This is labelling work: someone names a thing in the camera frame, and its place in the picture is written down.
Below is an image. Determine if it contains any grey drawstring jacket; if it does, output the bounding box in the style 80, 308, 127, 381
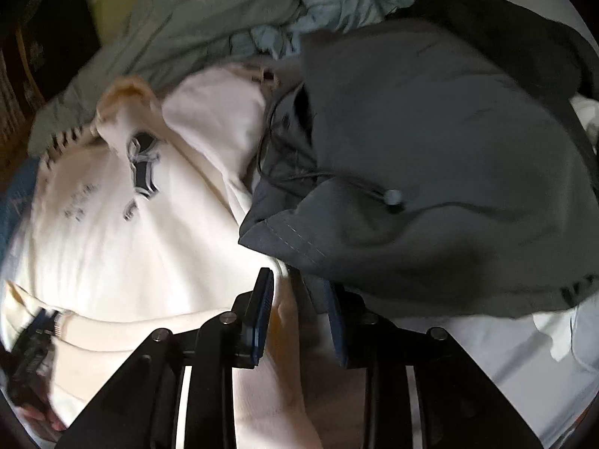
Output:
238, 23, 599, 319

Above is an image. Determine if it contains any cream printed hoodie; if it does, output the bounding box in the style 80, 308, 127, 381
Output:
0, 63, 375, 449

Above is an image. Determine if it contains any grey-green crumpled duvet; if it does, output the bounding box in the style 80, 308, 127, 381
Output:
28, 0, 422, 155

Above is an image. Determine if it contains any white cloth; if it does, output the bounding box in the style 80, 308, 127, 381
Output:
568, 96, 599, 150

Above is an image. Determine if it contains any person's left hand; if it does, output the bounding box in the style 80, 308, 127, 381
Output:
19, 402, 66, 432

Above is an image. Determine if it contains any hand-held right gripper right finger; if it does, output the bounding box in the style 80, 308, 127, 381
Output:
323, 281, 544, 449

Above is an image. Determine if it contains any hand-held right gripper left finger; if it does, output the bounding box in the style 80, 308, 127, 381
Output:
56, 268, 277, 449

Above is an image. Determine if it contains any black garment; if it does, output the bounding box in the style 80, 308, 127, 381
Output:
412, 0, 595, 99

